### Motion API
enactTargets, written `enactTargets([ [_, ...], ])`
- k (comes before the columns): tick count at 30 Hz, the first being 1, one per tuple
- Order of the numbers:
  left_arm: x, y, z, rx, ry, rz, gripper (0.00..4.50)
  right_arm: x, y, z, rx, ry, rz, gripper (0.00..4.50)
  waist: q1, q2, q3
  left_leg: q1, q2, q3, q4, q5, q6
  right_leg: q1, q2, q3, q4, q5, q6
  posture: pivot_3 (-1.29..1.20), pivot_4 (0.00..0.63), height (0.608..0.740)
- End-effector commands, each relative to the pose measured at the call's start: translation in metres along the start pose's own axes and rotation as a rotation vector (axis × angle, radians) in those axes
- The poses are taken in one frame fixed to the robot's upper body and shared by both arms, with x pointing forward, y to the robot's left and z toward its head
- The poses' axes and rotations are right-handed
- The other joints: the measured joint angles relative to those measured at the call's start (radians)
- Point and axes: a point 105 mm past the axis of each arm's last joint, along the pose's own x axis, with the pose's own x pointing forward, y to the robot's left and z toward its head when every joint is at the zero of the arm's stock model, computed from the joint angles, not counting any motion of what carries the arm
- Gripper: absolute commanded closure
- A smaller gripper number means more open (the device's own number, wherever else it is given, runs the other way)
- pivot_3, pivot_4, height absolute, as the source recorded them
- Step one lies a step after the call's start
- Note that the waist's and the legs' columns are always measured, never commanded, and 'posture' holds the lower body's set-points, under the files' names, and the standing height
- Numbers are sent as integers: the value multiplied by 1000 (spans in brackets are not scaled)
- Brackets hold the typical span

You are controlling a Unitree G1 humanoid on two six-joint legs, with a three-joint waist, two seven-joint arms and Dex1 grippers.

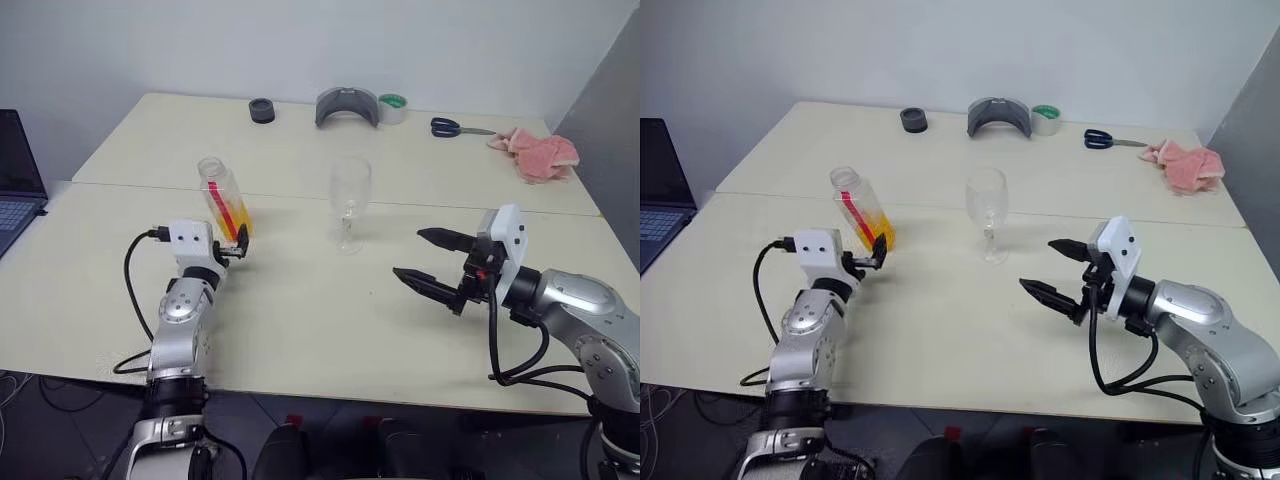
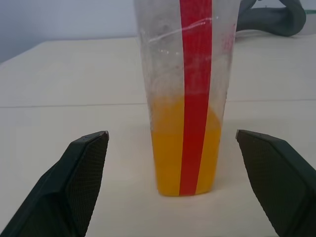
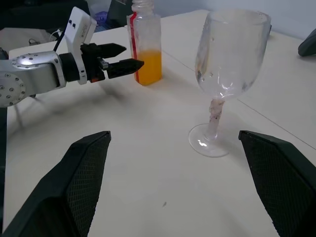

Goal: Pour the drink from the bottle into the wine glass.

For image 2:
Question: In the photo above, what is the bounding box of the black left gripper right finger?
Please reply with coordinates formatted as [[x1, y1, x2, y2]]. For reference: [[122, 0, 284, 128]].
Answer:
[[236, 129, 316, 237]]

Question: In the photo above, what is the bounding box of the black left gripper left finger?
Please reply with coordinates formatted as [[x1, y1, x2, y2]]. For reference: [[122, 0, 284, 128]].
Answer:
[[0, 130, 110, 237]]

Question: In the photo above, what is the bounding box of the clear plastic bottle red tape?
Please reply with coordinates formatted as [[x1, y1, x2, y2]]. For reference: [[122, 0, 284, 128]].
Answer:
[[132, 0, 240, 198]]

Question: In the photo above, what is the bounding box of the grey curved plastic stand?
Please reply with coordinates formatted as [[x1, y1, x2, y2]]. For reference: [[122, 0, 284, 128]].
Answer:
[[236, 0, 307, 38]]

